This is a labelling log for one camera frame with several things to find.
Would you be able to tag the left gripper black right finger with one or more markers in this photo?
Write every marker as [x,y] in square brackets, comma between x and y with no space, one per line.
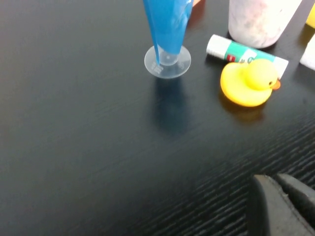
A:
[302,196]

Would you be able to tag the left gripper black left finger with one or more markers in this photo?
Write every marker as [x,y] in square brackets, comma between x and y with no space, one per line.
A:
[270,214]

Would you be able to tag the yellow rubber duck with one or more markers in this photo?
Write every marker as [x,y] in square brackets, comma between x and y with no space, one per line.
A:
[243,86]

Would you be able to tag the white cube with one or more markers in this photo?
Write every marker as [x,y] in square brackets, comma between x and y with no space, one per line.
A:
[308,55]

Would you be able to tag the white green glue stick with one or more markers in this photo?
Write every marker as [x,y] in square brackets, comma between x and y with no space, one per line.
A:
[226,50]

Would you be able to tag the pink plastic cup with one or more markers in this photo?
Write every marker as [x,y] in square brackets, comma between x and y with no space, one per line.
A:
[258,22]

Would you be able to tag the yellow cube chipped corner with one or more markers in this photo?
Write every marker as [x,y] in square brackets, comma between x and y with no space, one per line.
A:
[311,16]

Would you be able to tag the clear conical cup blue liner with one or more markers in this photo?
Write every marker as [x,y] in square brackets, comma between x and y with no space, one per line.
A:
[169,27]

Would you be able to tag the orange cube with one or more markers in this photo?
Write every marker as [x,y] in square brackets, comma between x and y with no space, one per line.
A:
[198,3]

